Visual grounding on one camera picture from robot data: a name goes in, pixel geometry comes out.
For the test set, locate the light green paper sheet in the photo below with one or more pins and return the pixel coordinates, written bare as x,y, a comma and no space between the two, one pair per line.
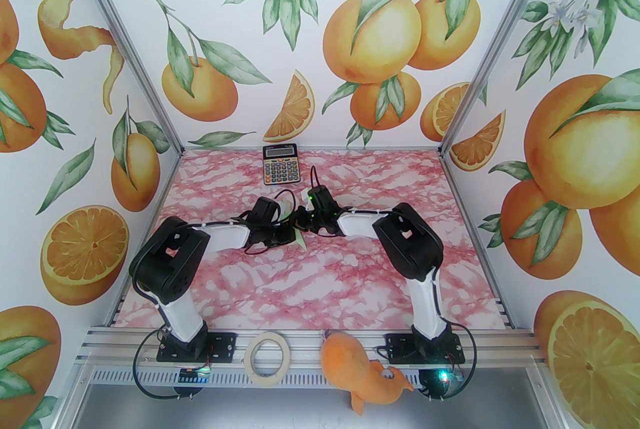
301,241

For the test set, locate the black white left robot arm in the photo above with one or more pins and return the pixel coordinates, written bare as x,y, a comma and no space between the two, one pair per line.
167,267

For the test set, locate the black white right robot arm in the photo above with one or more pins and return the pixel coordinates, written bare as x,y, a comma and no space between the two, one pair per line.
410,257

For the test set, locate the grey desk calculator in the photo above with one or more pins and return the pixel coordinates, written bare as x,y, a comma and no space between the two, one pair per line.
280,164

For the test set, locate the beige masking tape roll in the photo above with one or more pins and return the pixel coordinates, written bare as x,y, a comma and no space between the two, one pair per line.
251,357

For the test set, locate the orange plush toy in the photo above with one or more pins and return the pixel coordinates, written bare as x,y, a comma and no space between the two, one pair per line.
350,362

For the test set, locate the small left controller board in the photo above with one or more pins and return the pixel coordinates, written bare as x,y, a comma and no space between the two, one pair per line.
196,374

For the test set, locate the right controller board green light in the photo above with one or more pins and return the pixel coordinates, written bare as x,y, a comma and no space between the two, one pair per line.
442,378

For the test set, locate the aluminium back edge rail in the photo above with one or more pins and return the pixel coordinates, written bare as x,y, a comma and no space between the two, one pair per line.
350,148

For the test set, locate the aluminium front mounting rail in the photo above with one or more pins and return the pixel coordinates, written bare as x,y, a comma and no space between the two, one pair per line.
310,339

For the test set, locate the aluminium table edge rail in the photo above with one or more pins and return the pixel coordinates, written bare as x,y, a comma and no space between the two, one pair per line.
480,242
145,232

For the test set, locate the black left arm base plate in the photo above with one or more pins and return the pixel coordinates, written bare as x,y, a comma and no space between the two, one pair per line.
222,347

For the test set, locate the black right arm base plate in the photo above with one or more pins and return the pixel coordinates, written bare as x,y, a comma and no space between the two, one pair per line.
400,349

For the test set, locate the aluminium frame corner post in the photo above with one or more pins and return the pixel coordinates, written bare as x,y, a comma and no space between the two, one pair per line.
500,32
120,32

